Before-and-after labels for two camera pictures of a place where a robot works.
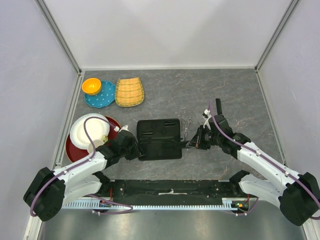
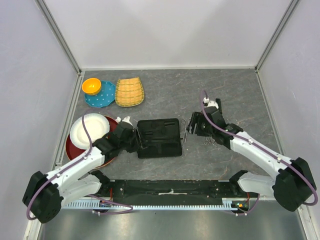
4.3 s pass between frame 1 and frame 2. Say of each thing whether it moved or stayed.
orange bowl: stayed
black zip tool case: stayed
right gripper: moved
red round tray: stayed
